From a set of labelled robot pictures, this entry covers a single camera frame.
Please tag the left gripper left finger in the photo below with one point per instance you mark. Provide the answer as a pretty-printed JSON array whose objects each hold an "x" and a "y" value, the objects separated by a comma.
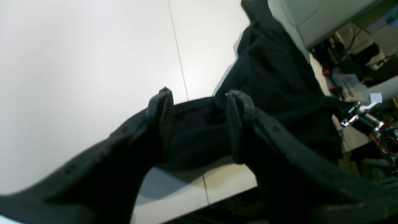
[{"x": 100, "y": 185}]

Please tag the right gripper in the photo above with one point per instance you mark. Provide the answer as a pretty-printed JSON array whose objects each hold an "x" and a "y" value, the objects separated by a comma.
[{"x": 357, "y": 115}]

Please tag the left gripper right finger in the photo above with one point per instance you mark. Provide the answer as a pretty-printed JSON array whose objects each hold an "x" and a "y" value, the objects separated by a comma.
[{"x": 298, "y": 185}]

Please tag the black t-shirt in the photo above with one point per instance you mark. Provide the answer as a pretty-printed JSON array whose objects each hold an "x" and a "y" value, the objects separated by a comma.
[{"x": 272, "y": 70}]

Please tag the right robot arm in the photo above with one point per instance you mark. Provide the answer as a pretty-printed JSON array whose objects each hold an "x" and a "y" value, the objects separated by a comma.
[{"x": 381, "y": 138}]

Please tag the grey bin right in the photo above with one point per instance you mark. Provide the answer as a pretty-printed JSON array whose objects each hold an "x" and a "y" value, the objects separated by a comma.
[{"x": 310, "y": 21}]

